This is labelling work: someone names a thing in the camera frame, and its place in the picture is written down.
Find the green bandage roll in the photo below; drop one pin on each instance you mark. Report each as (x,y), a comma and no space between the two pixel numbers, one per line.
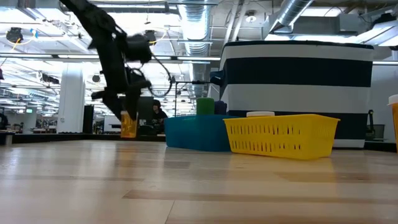
(205,106)

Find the yellow plastic basket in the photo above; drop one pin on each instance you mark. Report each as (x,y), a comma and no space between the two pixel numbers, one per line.
(280,140)

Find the teal plastic basket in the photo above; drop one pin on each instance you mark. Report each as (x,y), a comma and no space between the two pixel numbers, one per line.
(196,133)

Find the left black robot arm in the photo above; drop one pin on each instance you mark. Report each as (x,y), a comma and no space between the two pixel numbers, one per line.
(90,18)

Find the black tall cabinet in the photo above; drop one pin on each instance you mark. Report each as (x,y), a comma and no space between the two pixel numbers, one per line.
(88,119)

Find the person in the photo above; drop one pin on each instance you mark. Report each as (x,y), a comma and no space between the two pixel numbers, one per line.
(159,116)

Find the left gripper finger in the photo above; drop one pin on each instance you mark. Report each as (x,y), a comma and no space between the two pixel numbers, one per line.
(113,102)
(133,99)

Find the thin black stand frame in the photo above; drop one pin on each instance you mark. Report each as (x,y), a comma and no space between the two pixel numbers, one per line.
(175,96)

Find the black ceiling camera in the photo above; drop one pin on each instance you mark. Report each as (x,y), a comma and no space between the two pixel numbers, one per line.
(14,35)

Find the ribbed silver ceiling duct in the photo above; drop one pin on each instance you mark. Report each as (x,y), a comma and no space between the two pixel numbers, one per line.
(195,31)

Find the blue bandage roll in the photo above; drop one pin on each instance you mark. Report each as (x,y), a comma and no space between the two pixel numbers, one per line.
(220,108)

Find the navy white striped fabric bin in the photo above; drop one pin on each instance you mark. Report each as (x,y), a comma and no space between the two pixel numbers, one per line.
(295,71)

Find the white round column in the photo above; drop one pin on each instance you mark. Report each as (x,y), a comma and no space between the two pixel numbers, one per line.
(71,99)

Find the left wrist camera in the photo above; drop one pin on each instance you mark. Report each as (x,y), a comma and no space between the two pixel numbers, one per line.
(139,48)

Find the orange pill bottle white cap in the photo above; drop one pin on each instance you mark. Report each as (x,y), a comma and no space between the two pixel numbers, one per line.
(394,124)
(129,129)

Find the black upright clamp post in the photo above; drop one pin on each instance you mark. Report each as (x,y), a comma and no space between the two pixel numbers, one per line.
(370,116)

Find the dark monitor screen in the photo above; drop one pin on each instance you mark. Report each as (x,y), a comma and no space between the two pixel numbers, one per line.
(144,112)

